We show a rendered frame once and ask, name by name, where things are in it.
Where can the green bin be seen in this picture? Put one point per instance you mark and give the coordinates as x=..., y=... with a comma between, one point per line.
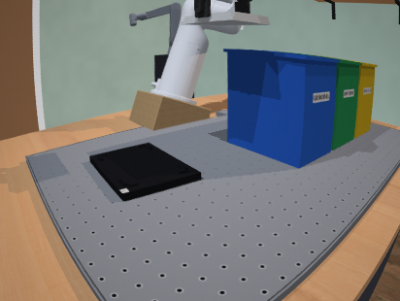
x=346, y=102

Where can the blue bin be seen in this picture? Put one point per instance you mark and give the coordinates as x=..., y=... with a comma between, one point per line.
x=281, y=104

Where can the yellow open bin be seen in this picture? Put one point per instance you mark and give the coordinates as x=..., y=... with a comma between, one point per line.
x=365, y=98

